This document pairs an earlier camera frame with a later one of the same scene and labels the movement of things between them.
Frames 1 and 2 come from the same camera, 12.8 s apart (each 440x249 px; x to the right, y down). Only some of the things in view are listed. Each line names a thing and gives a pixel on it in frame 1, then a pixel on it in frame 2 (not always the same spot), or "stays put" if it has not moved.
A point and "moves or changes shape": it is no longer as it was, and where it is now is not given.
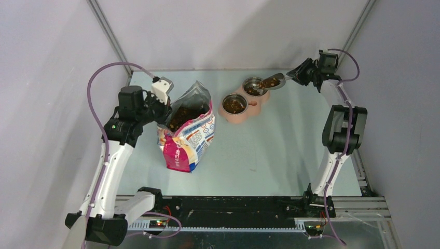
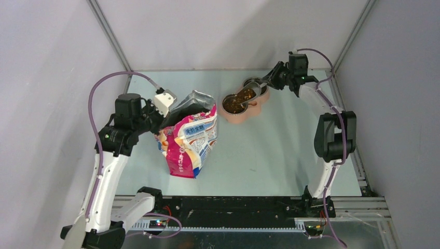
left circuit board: [157, 224] stays put
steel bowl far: [251, 86] stays put
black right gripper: [298, 73] -> [271, 78]
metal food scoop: [275, 81] moves or changes shape
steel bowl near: [234, 104] stays put
